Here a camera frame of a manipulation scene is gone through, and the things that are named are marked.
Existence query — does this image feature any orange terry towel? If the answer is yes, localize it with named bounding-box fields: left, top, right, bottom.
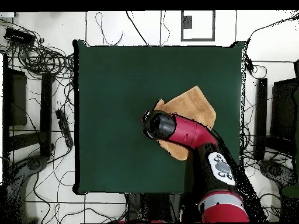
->
left=154, top=85, right=217, bottom=161

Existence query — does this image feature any dark green table cloth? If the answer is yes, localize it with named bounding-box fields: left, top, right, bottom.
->
left=72, top=39, right=246, bottom=196

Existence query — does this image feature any black power strip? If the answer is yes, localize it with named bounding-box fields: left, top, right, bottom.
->
left=55, top=108, right=74, bottom=149

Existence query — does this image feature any grey black stand base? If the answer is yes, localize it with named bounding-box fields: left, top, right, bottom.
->
left=258, top=159, right=299, bottom=187
left=5, top=154, right=50, bottom=223

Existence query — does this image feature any black electronics box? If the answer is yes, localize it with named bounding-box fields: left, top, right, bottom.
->
left=4, top=27, right=36, bottom=47

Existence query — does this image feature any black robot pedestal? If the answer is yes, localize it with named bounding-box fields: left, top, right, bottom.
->
left=124, top=192, right=183, bottom=223

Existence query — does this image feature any thin black looped cable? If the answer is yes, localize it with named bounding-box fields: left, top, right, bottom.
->
left=95, top=11, right=124, bottom=47

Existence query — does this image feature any grey rectangular floor frame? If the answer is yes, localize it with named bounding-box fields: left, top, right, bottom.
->
left=180, top=10, right=216, bottom=42

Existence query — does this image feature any coiled black cable tangle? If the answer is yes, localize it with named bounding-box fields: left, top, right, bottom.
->
left=13, top=39, right=75, bottom=79

